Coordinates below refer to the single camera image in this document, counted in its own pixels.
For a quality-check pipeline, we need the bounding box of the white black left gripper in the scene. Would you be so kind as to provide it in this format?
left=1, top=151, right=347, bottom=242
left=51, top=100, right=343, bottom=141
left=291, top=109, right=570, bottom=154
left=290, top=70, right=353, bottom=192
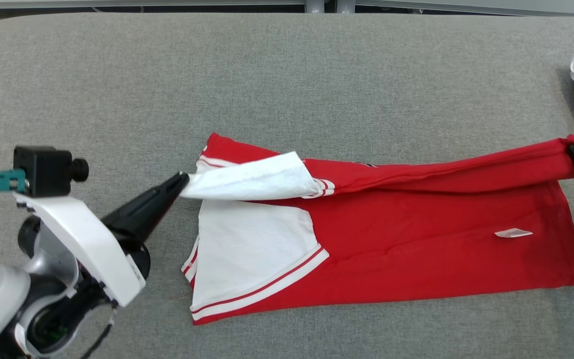
left=14, top=172, right=190, bottom=351

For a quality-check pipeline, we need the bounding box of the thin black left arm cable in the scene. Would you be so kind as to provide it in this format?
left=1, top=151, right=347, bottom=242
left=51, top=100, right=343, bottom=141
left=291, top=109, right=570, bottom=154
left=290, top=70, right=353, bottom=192
left=80, top=308, right=117, bottom=359

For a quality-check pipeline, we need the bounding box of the red and white shirt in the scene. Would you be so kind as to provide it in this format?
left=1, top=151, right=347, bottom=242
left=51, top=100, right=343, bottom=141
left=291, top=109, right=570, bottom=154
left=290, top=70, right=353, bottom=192
left=181, top=132, right=574, bottom=326

